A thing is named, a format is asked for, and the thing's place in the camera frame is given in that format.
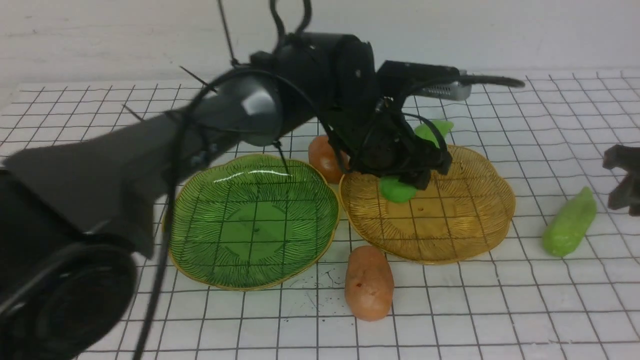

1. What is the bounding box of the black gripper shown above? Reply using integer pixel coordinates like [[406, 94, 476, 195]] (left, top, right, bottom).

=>
[[327, 60, 463, 191]]

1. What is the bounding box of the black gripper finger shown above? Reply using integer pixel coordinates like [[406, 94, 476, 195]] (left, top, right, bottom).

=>
[[602, 145, 640, 217]]

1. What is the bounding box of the large brown potato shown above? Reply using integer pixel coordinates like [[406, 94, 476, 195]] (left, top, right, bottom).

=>
[[344, 245, 395, 322]]

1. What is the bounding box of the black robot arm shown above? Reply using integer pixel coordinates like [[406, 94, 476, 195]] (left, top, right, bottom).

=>
[[1, 33, 639, 360]]

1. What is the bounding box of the amber glass plate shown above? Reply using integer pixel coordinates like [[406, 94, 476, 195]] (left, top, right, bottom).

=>
[[338, 145, 516, 265]]

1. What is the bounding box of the small brown potato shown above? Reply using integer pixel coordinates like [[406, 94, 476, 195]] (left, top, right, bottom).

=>
[[308, 134, 344, 184]]

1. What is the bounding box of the green glass plate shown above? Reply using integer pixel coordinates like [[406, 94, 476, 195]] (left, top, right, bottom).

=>
[[167, 153, 340, 291]]

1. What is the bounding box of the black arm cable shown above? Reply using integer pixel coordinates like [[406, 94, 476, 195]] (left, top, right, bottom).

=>
[[132, 0, 351, 360]]

